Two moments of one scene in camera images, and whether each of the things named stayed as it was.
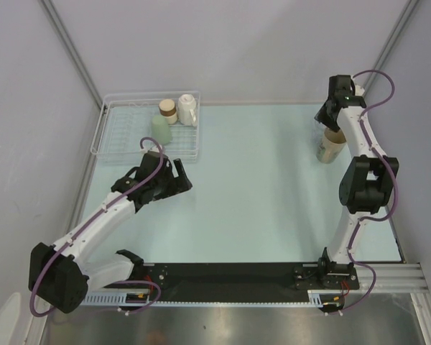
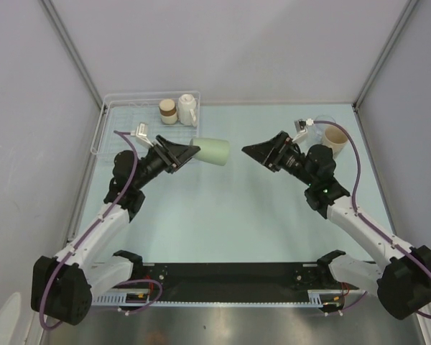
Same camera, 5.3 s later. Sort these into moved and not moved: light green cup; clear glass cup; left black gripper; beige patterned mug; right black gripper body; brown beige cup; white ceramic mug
Moved: right black gripper body; light green cup; left black gripper
Not moved: white ceramic mug; beige patterned mug; brown beige cup; clear glass cup
